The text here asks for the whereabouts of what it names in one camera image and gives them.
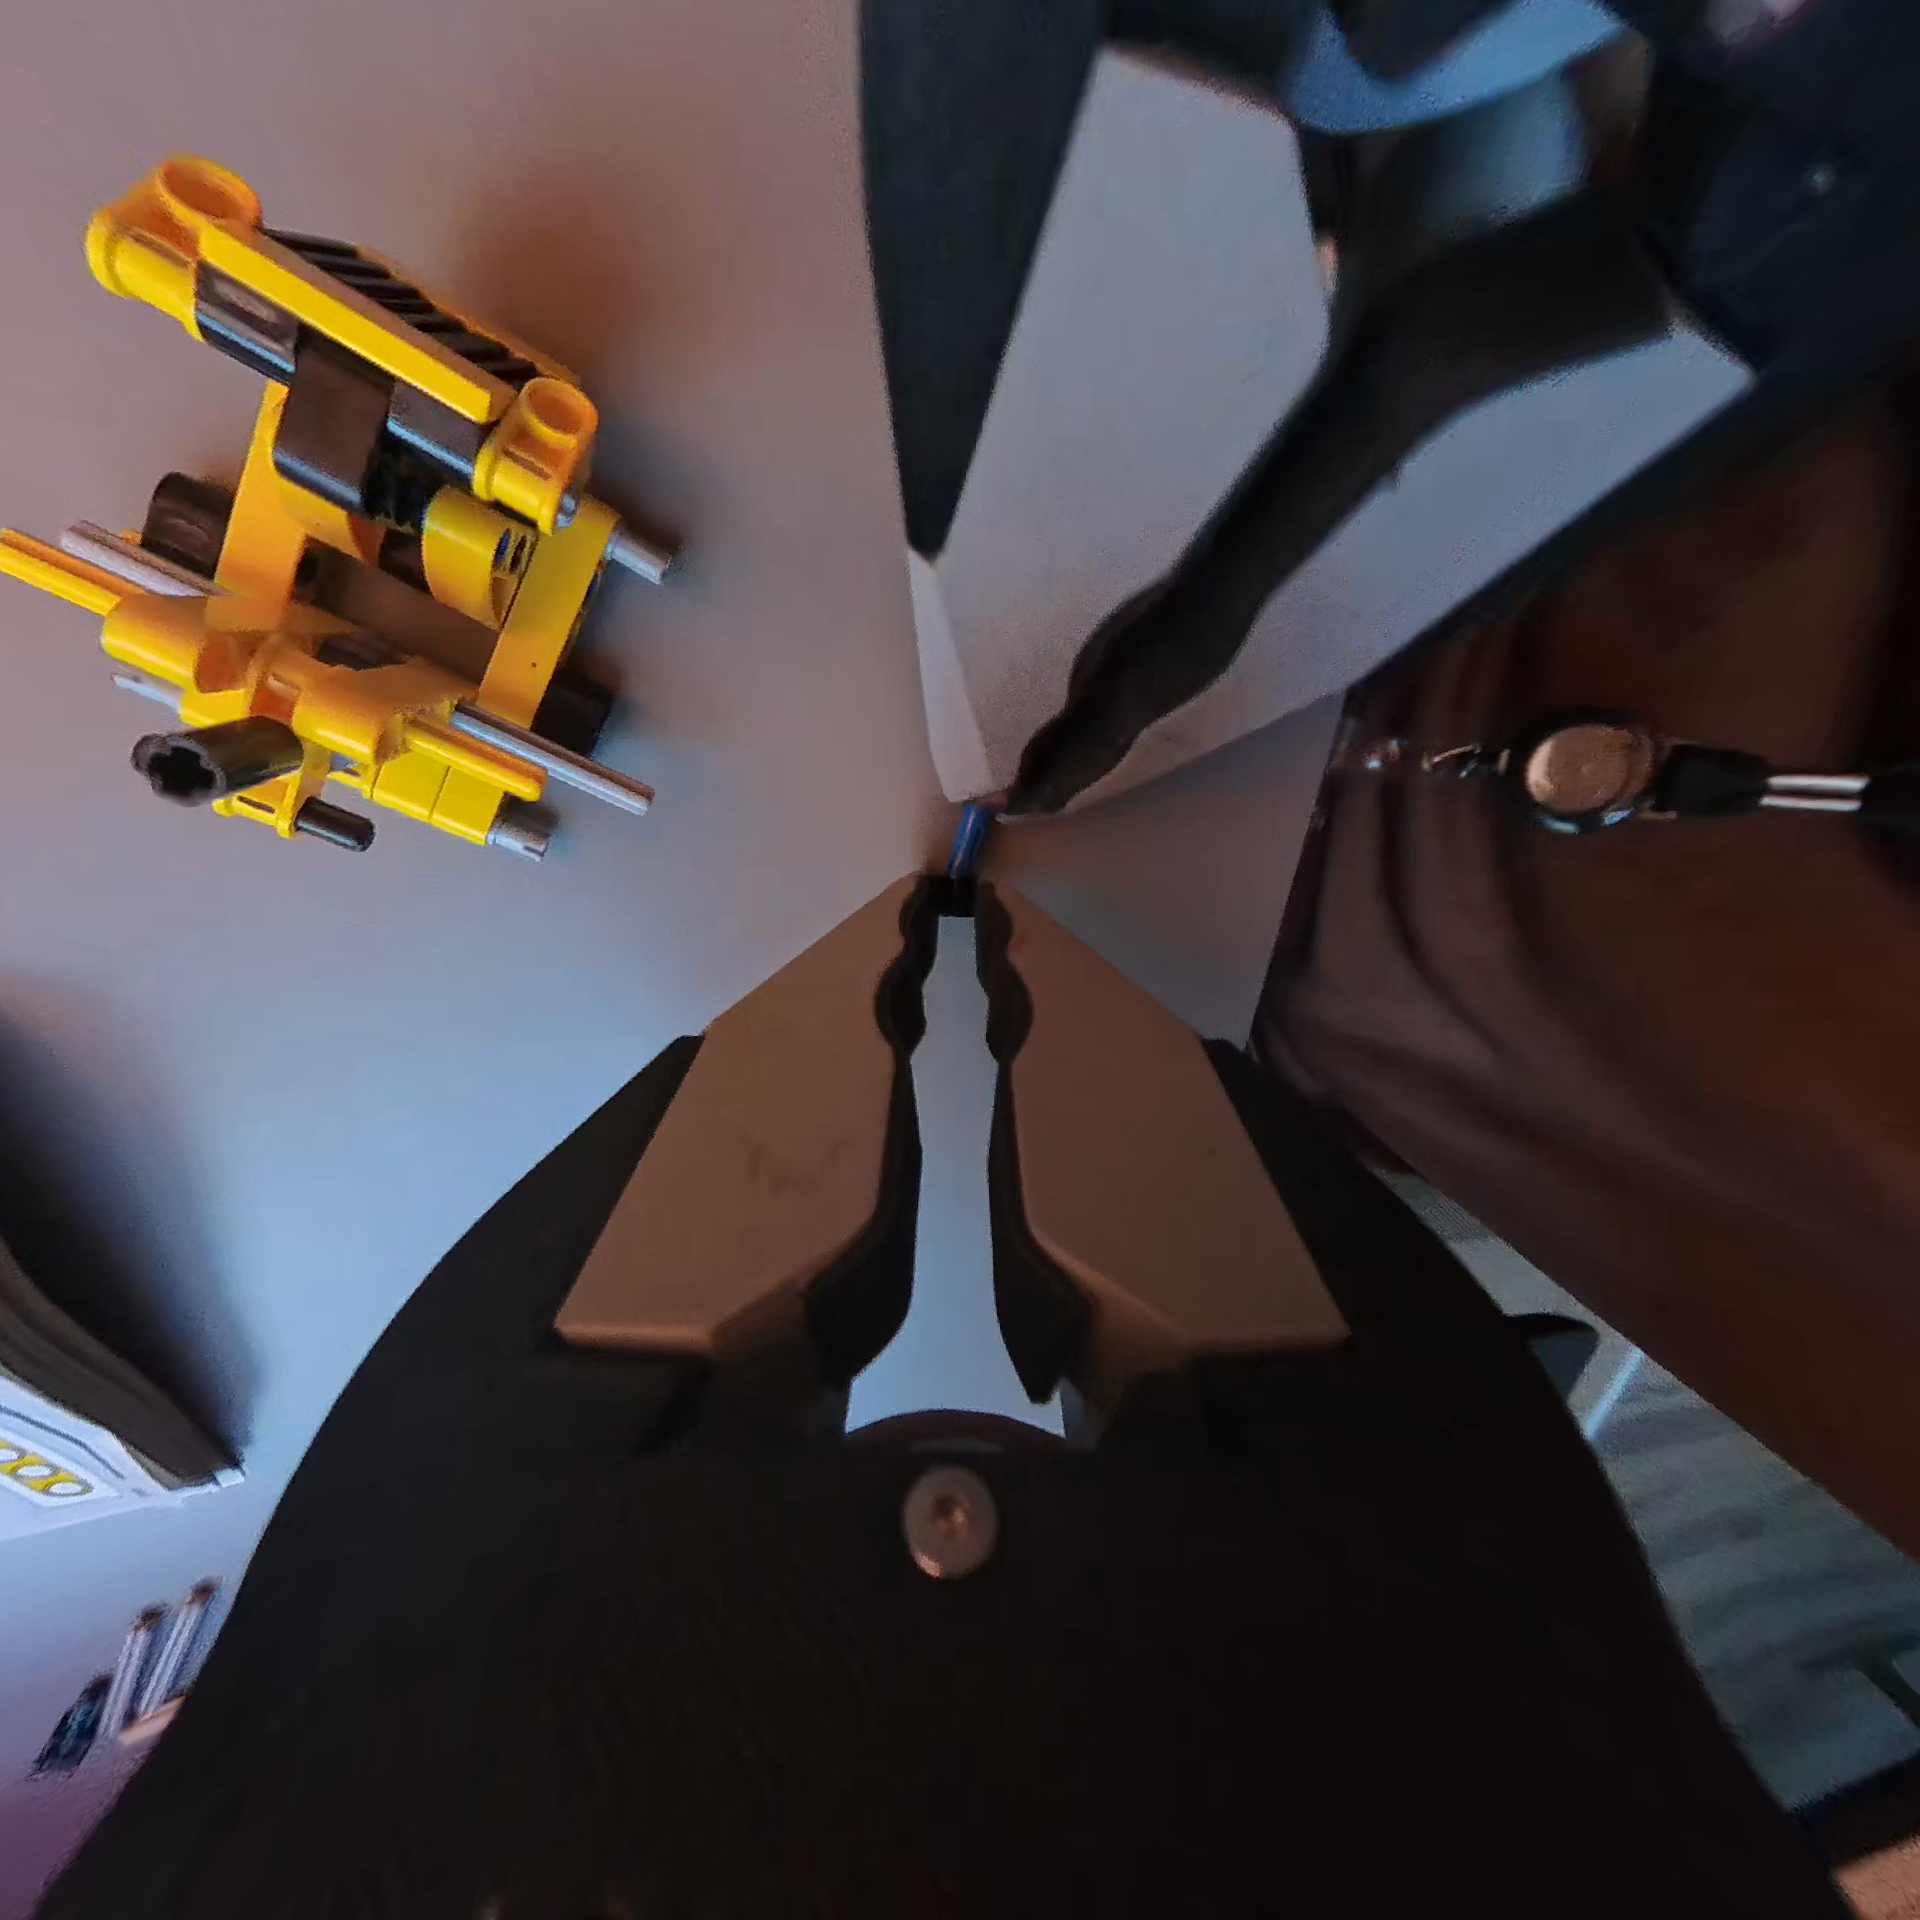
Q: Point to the blue lego pin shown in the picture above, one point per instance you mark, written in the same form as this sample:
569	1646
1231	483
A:
971	837

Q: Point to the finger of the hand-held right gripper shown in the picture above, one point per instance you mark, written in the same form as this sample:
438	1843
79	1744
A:
1110	376
1441	569

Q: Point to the person's brown shirt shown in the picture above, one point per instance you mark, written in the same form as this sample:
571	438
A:
1651	1080

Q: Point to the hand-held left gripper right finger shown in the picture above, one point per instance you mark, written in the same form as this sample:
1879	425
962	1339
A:
1156	1185

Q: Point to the yellow lego vehicle assembly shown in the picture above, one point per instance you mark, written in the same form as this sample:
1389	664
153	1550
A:
347	600

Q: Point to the small black lego connector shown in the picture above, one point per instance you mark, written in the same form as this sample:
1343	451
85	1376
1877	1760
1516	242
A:
68	1741

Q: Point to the lego instruction booklet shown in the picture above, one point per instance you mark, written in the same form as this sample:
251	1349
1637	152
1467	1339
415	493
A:
91	1382

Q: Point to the black badge reel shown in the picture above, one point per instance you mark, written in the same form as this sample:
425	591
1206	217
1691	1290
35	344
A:
1590	774

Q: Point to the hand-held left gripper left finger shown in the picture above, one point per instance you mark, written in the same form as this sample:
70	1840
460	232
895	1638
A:
751	1185

